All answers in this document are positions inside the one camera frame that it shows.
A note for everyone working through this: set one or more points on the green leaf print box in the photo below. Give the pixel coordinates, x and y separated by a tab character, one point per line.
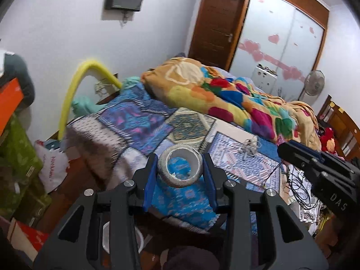
17	152

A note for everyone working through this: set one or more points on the white red print bag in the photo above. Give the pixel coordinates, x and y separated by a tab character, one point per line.
52	166

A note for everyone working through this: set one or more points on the orange cardboard box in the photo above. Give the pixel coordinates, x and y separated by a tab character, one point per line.
9	104

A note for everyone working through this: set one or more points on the white wall socket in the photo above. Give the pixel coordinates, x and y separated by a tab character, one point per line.
99	87

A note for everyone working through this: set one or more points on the frosted heart sticker sliding door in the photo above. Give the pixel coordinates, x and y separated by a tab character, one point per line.
261	28
306	47

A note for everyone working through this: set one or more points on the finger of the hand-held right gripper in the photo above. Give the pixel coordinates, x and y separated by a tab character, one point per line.
298	153

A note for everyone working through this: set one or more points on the standing electric fan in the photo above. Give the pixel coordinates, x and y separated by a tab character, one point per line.
315	83

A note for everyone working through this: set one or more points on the colourful heart print blanket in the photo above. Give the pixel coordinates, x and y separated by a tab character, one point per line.
225	98

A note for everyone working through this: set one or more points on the wooden bed headboard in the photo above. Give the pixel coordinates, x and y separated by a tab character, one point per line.
340	123

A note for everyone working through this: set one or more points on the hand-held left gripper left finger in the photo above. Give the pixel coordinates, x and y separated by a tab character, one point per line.
149	180

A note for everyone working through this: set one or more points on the red cardboard box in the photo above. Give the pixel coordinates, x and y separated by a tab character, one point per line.
28	236

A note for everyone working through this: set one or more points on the grey tape roll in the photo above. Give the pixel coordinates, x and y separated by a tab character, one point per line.
180	182

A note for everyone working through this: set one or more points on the red plush toy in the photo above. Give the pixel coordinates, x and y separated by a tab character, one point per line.
327	140

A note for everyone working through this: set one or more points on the yellow foam tube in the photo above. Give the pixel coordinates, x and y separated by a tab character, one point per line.
67	109

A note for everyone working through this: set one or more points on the white cloth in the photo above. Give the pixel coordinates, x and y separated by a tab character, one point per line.
5	62

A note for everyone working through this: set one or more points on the brown wooden door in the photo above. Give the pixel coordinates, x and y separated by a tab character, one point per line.
216	25

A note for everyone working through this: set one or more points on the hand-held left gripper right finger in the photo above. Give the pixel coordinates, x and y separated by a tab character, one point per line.
209	180

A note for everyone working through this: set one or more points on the white box appliance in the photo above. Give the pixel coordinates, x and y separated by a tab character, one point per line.
263	77

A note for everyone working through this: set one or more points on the teal cloth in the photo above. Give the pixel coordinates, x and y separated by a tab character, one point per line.
130	83
84	105

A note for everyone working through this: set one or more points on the person's left leg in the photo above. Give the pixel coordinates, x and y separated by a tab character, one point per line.
191	258

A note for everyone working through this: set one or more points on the blue patchwork blanket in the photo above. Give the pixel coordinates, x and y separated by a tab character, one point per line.
135	118

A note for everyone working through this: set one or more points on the dark grey bundle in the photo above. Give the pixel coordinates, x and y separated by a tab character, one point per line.
19	76

